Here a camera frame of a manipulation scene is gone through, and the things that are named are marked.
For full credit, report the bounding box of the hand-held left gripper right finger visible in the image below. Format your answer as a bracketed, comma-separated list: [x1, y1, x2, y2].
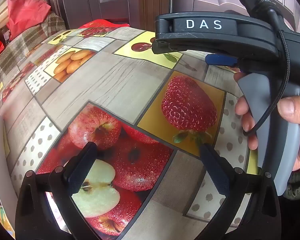
[199, 144, 282, 240]

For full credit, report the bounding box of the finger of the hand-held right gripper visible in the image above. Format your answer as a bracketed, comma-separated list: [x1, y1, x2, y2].
[205, 54, 239, 68]

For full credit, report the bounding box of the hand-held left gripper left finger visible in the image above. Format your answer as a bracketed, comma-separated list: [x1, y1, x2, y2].
[14, 141, 100, 240]

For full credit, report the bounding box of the person's right hand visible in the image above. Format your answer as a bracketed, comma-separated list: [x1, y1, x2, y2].
[234, 72, 300, 172]

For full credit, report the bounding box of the plaid sofa cover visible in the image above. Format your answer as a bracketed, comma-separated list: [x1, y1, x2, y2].
[0, 12, 68, 110]

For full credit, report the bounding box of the brown panel door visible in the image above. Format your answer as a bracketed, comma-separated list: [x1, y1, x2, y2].
[51, 0, 173, 30]

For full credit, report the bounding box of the red nonwoven bag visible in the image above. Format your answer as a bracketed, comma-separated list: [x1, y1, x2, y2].
[6, 0, 52, 40]

